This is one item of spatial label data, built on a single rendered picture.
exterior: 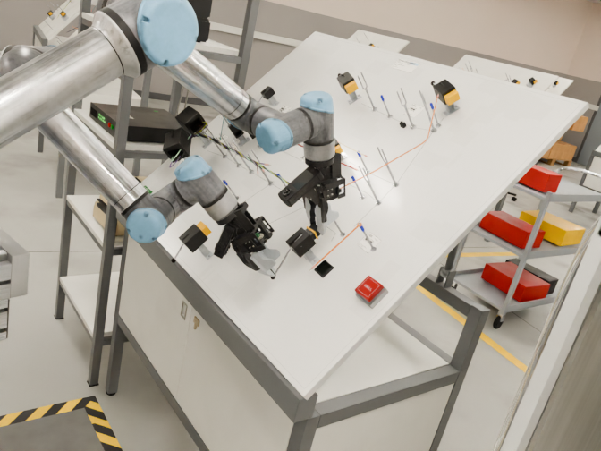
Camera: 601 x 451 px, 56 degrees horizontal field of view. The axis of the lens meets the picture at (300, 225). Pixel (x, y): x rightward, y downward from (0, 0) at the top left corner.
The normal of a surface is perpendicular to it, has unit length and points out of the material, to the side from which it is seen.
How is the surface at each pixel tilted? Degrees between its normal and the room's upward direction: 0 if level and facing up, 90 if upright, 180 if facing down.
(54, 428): 0
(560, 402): 90
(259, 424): 90
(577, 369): 90
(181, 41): 86
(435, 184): 45
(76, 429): 0
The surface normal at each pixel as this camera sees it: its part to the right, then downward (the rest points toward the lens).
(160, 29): 0.75, 0.31
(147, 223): -0.08, 0.33
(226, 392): -0.79, 0.04
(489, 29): 0.47, 0.40
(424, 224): -0.41, -0.62
